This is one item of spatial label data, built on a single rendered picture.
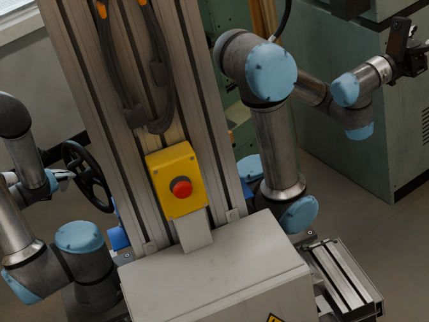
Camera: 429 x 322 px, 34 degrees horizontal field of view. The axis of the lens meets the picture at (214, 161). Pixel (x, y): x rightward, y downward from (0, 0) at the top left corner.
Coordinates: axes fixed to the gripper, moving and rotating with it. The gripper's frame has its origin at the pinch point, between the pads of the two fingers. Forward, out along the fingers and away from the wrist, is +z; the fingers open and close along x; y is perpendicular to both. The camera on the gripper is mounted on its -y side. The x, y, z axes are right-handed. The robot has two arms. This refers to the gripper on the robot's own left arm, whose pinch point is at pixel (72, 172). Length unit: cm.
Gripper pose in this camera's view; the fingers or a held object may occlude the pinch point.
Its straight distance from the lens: 232.6
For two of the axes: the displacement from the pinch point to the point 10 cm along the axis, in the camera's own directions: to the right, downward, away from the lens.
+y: -1.9, 9.4, 2.9
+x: 6.5, 3.4, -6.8
